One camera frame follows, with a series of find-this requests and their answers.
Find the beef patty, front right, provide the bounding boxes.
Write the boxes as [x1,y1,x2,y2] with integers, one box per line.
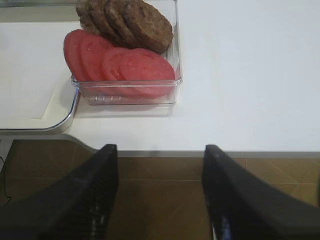
[122,0,174,54]

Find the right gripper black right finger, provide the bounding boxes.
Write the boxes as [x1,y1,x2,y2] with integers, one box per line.
[202,145,320,240]

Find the black cable on floor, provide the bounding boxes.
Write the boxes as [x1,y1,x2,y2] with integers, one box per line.
[0,156,12,201]

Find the beef patty,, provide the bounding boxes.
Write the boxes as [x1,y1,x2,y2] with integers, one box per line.
[88,0,118,44]
[104,0,138,48]
[122,0,174,54]
[75,0,101,36]

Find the clear plastic patty tomato container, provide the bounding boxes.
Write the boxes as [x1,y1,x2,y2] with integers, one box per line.
[71,0,183,105]

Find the tomato slice, front right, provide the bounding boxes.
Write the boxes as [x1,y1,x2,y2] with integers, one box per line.
[119,48,175,85]

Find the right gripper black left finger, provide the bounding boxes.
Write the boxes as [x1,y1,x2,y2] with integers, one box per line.
[0,144,118,240]

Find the beef patty, leftmost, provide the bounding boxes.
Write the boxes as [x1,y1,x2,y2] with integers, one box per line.
[75,0,101,36]

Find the tomato slice, leftmost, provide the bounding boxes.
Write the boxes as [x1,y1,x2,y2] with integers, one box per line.
[63,29,87,82]

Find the white cutting board tray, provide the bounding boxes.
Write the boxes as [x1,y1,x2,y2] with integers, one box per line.
[0,0,80,139]

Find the tomato slice,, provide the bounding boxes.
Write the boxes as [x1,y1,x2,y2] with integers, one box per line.
[119,48,175,85]
[80,34,114,82]
[101,47,129,81]
[63,29,87,82]

